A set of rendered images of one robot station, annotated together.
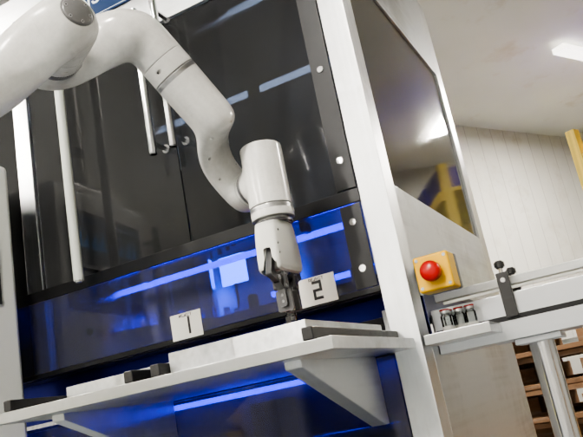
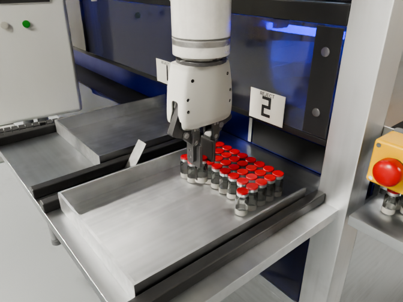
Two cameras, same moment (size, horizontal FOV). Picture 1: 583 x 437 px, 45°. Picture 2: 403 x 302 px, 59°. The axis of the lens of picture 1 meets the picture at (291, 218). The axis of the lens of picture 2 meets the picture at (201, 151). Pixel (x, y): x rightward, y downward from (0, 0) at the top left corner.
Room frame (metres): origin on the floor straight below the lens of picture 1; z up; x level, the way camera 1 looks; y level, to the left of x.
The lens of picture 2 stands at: (0.84, -0.20, 1.25)
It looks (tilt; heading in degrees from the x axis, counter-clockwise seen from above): 27 degrees down; 26
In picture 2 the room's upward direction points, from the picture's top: straight up
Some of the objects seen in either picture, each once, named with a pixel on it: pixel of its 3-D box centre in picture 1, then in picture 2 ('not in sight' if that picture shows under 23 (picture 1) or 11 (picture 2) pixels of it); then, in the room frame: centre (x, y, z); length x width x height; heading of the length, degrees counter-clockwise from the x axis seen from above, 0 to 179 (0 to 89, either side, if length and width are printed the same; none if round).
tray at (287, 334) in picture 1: (284, 348); (183, 198); (1.29, 0.06, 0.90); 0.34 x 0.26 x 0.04; 155
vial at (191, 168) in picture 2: not in sight; (192, 171); (1.37, 0.08, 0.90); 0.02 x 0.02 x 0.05
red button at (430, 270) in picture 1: (431, 270); (390, 171); (1.36, -0.25, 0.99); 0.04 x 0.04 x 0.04; 66
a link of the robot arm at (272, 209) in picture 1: (273, 215); (202, 46); (1.32, 0.03, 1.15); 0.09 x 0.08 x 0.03; 155
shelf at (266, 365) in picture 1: (220, 380); (152, 167); (1.40, 0.19, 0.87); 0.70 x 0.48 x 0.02; 66
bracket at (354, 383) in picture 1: (342, 396); not in sight; (1.29, -0.03, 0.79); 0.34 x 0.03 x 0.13; 156
